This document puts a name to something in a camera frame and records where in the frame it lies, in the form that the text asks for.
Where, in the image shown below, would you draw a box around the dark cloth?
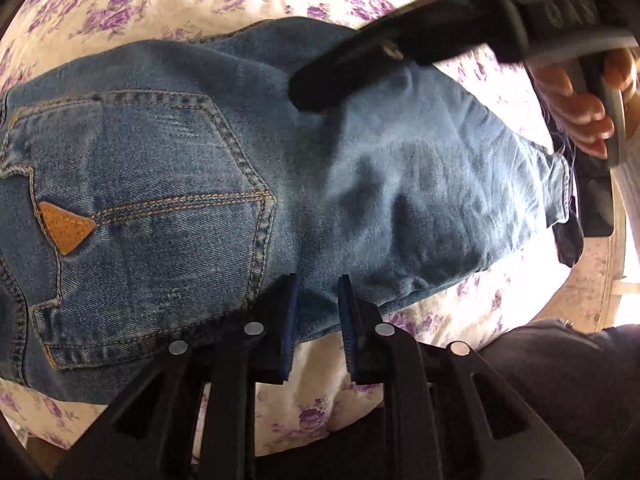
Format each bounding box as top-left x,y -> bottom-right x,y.
550,152 -> 617,269

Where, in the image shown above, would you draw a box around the person's right hand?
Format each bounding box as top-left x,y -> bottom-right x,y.
529,49 -> 640,160

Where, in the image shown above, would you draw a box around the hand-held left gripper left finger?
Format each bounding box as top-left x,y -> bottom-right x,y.
54,273 -> 302,480

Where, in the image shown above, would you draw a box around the blue denim pants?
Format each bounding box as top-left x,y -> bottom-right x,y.
0,16 -> 576,406

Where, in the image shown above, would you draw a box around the person's dark trouser leg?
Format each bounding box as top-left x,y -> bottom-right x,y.
477,317 -> 640,480

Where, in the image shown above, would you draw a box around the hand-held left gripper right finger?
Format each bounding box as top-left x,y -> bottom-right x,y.
337,274 -> 587,480

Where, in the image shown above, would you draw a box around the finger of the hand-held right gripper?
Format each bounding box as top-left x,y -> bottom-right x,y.
289,19 -> 506,113

